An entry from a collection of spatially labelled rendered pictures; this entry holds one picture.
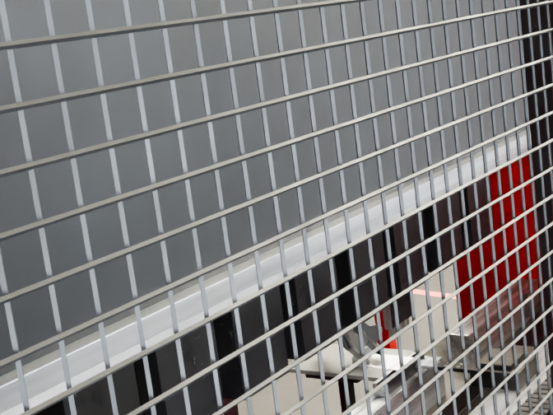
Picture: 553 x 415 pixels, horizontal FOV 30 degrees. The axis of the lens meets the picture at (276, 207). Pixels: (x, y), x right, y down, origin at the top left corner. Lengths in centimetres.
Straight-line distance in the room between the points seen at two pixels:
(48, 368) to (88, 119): 29
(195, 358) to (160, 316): 40
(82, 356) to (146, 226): 20
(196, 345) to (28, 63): 67
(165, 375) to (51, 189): 53
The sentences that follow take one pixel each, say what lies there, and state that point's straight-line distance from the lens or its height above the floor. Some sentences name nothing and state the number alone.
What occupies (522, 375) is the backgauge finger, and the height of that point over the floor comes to 101.
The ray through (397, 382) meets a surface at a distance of 235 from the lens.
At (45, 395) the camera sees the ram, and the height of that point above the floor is 136.
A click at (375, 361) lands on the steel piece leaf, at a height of 100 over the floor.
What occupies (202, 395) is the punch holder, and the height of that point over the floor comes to 123.
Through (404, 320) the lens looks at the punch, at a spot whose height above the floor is 110.
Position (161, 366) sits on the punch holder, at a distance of 163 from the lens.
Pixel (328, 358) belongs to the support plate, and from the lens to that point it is 249.
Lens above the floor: 182
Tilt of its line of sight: 11 degrees down
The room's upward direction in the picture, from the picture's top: 7 degrees counter-clockwise
